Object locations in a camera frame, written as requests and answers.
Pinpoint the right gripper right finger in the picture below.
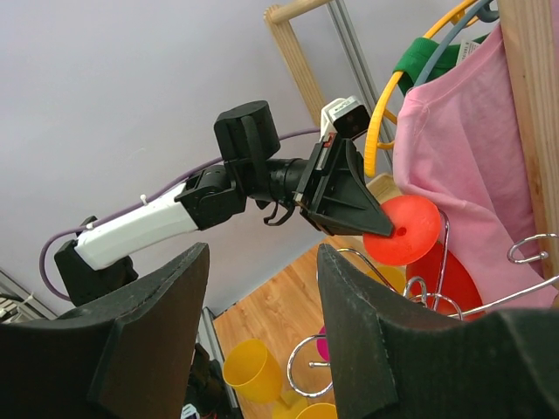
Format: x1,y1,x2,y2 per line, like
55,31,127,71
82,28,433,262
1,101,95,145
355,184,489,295
318,251,558,418

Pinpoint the green hanging shirt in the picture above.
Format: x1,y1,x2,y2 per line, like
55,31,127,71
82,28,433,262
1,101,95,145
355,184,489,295
393,34,487,96

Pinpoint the red plastic wine glass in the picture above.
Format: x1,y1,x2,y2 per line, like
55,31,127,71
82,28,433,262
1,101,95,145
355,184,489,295
363,196,481,320

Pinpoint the yellow wine glass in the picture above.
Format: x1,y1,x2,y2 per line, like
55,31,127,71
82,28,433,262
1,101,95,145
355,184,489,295
296,402,338,419
223,339,283,404
272,390,308,419

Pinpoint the yellow clothes hanger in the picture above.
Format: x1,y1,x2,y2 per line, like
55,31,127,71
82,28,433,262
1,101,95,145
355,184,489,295
363,0,480,178

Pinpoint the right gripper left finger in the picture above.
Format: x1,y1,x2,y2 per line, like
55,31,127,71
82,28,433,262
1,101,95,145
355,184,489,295
1,243,210,418

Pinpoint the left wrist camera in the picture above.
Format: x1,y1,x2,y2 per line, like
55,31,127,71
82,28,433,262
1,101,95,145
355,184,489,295
320,95,370,141

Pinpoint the aluminium frame rail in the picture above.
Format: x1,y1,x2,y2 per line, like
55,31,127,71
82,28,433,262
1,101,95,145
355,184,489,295
328,0,379,112

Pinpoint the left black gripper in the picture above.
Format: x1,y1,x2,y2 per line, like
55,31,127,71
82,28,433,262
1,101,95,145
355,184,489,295
293,138,394,237

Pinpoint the grey clothes hanger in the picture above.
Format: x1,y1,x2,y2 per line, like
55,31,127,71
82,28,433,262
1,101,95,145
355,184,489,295
412,0,501,88

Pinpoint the wooden clothes rack frame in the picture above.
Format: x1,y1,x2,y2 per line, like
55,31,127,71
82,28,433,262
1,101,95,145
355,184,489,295
263,0,559,306

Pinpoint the magenta plastic wine glass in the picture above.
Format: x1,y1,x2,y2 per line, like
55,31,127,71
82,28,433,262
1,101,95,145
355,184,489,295
316,326,330,362

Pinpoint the pink hanging shirt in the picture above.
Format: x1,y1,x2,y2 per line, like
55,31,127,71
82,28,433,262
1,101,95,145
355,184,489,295
393,29,557,308

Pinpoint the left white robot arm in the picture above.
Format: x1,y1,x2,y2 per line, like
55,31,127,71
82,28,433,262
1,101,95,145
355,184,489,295
54,97,395,306

